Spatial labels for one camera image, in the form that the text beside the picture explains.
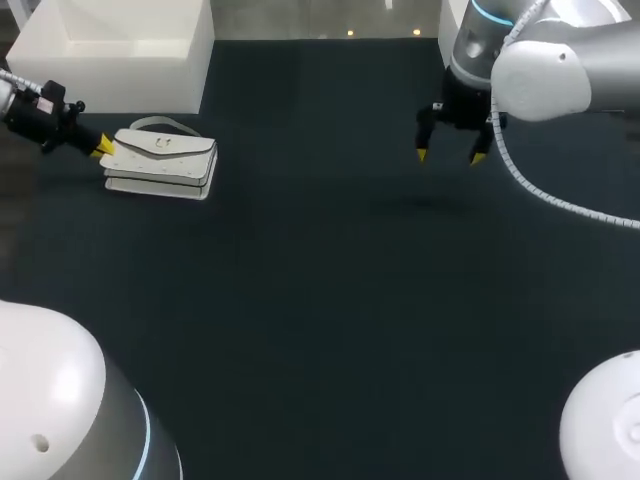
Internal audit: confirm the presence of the white cable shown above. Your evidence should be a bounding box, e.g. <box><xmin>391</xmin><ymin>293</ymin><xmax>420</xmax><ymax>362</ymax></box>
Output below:
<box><xmin>0</xmin><ymin>68</ymin><xmax>42</xmax><ymax>94</ymax></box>
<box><xmin>487</xmin><ymin>0</ymin><xmax>640</xmax><ymax>227</ymax></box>

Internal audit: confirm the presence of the white handbag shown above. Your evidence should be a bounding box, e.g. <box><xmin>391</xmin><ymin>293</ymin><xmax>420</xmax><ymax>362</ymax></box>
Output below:
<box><xmin>98</xmin><ymin>114</ymin><xmax>219</xmax><ymax>202</ymax></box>

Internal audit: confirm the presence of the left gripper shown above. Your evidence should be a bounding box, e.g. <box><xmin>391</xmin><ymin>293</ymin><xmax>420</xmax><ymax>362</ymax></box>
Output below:
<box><xmin>2</xmin><ymin>79</ymin><xmax>117</xmax><ymax>160</ymax></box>

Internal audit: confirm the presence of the large white block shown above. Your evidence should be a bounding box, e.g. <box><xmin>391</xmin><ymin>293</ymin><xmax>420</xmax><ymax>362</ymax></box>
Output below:
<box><xmin>5</xmin><ymin>0</ymin><xmax>215</xmax><ymax>115</ymax></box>

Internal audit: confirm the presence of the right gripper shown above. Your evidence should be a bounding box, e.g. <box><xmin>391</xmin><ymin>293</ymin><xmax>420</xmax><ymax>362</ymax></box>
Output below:
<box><xmin>415</xmin><ymin>67</ymin><xmax>509</xmax><ymax>167</ymax></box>

